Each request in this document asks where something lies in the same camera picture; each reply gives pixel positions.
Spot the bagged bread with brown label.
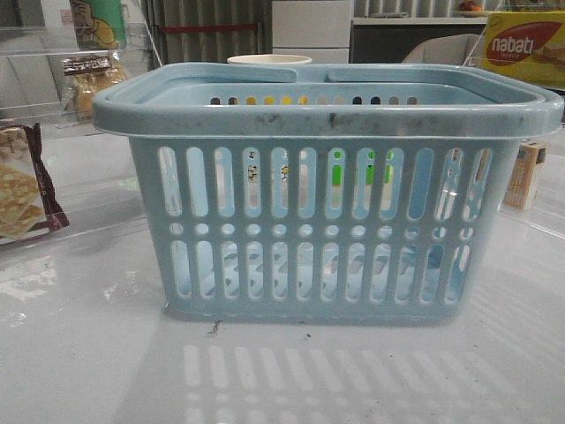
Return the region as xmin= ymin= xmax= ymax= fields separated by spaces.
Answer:
xmin=62 ymin=55 xmax=127 ymax=122

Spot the white paper cup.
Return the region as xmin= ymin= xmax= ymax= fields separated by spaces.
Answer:
xmin=227 ymin=54 xmax=313 ymax=65

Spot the white cabinet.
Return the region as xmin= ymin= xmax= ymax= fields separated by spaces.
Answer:
xmin=271 ymin=1 xmax=353 ymax=64

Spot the small beige snack box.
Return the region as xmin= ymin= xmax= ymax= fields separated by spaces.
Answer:
xmin=503 ymin=140 xmax=547 ymax=210

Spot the light blue plastic basket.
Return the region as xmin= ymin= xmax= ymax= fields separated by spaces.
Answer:
xmin=93 ymin=63 xmax=564 ymax=324

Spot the green and yellow snack bag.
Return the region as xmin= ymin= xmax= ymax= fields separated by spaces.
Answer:
xmin=70 ymin=0 xmax=126 ymax=50

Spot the clear acrylic shelf right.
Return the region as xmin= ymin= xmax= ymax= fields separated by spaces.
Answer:
xmin=458 ymin=30 xmax=565 ymax=239

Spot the beige chair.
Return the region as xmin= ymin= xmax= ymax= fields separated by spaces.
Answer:
xmin=403 ymin=34 xmax=484 ymax=65

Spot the brown cracker package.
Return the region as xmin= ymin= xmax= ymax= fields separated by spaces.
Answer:
xmin=1 ymin=124 xmax=69 ymax=246

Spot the clear acrylic shelf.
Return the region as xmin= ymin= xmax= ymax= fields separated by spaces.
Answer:
xmin=1 ymin=23 xmax=161 ymax=246
xmin=458 ymin=30 xmax=565 ymax=239

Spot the yellow nabati wafer box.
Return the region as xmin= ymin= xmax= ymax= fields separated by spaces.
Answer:
xmin=477 ymin=11 xmax=564 ymax=89

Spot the clear acrylic shelf left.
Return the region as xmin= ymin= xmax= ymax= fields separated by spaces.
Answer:
xmin=1 ymin=23 xmax=161 ymax=246

